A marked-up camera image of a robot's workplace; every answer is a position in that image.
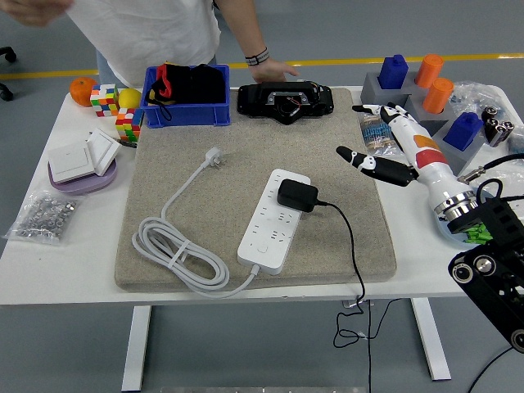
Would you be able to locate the yellow lemon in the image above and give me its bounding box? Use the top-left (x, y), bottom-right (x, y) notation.
top-left (118, 87), bottom-right (143, 110)

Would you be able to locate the bag of resistors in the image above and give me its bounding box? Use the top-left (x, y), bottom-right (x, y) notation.
top-left (358, 109), bottom-right (404, 159)

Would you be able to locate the blue square peg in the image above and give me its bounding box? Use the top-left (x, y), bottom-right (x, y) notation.
top-left (377, 53), bottom-right (410, 91)
top-left (443, 111), bottom-right (485, 152)

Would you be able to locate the person's left hand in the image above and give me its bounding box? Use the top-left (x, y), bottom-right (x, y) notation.
top-left (249, 56), bottom-right (300, 84)

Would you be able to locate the person's torso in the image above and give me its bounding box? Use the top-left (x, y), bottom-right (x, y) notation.
top-left (67, 0), bottom-right (222, 89)

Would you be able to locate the white power strip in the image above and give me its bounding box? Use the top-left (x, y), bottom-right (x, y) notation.
top-left (237, 168), bottom-right (312, 276)

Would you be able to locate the bag of blue components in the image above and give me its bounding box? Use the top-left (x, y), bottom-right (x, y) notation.
top-left (506, 124), bottom-right (524, 163)

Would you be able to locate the clear bag of blue parts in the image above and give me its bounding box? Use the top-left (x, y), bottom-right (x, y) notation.
top-left (449, 80), bottom-right (508, 120)

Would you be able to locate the blue plastic bin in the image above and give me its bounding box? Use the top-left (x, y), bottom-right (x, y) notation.
top-left (139, 64), bottom-right (233, 129)

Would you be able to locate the green cylinders pile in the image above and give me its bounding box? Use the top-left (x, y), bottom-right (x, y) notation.
top-left (462, 223), bottom-right (492, 246)

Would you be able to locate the striped wristband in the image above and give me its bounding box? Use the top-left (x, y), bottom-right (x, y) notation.
top-left (244, 47), bottom-right (271, 67)

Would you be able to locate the black office chair base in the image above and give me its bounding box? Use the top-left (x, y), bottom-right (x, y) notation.
top-left (0, 45), bottom-right (18, 102)

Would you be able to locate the colourful puzzle cube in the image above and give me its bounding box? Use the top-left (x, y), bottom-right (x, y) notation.
top-left (115, 106), bottom-right (144, 143)
top-left (89, 83), bottom-right (120, 118)

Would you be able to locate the black and red cloth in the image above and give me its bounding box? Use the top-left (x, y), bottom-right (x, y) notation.
top-left (145, 62), bottom-right (228, 122)

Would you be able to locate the black adapter cord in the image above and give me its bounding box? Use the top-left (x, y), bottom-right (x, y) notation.
top-left (316, 199), bottom-right (405, 349)

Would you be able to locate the black cable on floor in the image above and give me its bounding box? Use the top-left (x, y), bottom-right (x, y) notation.
top-left (468, 346), bottom-right (515, 393)

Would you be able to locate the light blue plate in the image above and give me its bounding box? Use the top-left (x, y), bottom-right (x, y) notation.
top-left (436, 183), bottom-right (499, 250)

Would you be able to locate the black machine part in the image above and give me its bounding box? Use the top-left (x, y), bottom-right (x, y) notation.
top-left (237, 79), bottom-right (335, 126)

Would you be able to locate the white wall switch panel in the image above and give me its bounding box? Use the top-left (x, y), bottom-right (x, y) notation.
top-left (85, 127), bottom-right (122, 177)
top-left (47, 145), bottom-right (99, 184)

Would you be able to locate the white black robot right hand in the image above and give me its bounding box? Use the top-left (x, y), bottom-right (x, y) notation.
top-left (336, 102), bottom-right (472, 209)

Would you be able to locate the large black capacitor bundle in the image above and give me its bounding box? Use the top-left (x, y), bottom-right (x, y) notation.
top-left (481, 105), bottom-right (516, 148)

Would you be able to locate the white power strip cord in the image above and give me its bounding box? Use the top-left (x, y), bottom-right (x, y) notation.
top-left (131, 147), bottom-right (261, 299)

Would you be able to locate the orange fruit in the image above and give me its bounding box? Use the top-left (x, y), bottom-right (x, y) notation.
top-left (69, 76), bottom-right (99, 108)

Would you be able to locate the bag of metal nuts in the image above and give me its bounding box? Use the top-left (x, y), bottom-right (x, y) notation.
top-left (2, 188), bottom-right (85, 247)

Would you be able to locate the orange cylinder peg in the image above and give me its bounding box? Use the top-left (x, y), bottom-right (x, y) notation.
top-left (422, 77), bottom-right (455, 115)
top-left (414, 54), bottom-right (445, 89)

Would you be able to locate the purple tray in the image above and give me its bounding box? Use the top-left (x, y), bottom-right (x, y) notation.
top-left (47, 157), bottom-right (119, 196)

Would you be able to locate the black plug adapter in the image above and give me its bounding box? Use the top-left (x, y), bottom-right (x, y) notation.
top-left (277, 178), bottom-right (319, 213)

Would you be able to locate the thin black hanging cable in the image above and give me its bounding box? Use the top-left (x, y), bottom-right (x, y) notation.
top-left (367, 300), bottom-right (373, 393)

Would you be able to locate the white table leg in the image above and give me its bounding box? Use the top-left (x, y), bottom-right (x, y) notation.
top-left (121, 305), bottom-right (152, 392)
top-left (410, 297), bottom-right (453, 382)

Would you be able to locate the grey-brown mat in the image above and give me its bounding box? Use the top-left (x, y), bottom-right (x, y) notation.
top-left (114, 87), bottom-right (398, 292)

